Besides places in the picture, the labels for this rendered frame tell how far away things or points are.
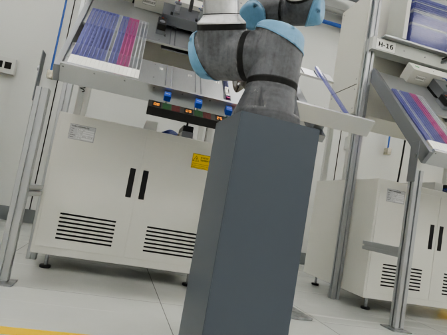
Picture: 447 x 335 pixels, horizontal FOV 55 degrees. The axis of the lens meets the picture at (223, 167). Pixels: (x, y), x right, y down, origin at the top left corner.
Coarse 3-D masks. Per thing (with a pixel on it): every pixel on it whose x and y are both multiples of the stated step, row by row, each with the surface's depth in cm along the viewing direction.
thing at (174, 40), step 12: (96, 0) 189; (108, 0) 193; (120, 0) 197; (120, 12) 187; (132, 12) 191; (144, 12) 195; (84, 24) 170; (156, 24) 189; (156, 36) 180; (168, 36) 183; (180, 36) 187; (168, 48) 184; (180, 48) 179
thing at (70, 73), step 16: (64, 64) 140; (64, 80) 144; (80, 80) 144; (96, 80) 145; (112, 80) 145; (128, 80) 145; (144, 80) 147; (128, 96) 149; (144, 96) 150; (160, 96) 150; (176, 96) 150; (192, 96) 151; (208, 96) 151; (208, 112) 155; (224, 112) 156
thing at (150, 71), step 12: (72, 48) 153; (144, 60) 161; (144, 72) 155; (156, 72) 157; (168, 72) 160; (180, 72) 163; (192, 72) 166; (168, 84) 154; (180, 84) 156; (192, 84) 159; (204, 84) 161; (216, 84) 164; (228, 84) 166; (216, 96) 157; (240, 96) 163
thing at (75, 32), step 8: (88, 0) 184; (88, 8) 179; (80, 16) 170; (80, 24) 166; (72, 32) 159; (80, 32) 170; (72, 40) 154; (64, 48) 149; (64, 56) 145; (56, 64) 140; (56, 72) 142
